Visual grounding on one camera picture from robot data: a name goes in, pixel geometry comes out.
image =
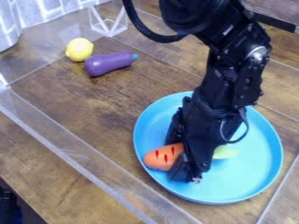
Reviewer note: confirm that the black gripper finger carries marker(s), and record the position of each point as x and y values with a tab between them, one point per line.
174	130
184	170

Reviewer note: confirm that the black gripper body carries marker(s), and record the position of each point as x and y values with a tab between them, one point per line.
208	128

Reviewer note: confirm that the orange toy carrot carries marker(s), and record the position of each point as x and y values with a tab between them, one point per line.
160	158

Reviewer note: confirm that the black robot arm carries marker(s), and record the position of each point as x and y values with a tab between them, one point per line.
238	45

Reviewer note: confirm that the blue round tray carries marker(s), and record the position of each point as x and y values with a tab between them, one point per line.
236	178

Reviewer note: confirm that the purple toy eggplant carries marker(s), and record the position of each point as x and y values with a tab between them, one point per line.
101	64

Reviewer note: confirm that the clear acrylic front barrier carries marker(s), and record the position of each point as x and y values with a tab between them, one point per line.
140	199

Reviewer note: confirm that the yellow toy lemon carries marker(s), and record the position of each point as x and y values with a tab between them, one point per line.
78	49

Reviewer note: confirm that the dark baseboard strip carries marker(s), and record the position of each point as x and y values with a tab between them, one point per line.
276	23

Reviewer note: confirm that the white checked curtain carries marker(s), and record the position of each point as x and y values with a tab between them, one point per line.
20	14

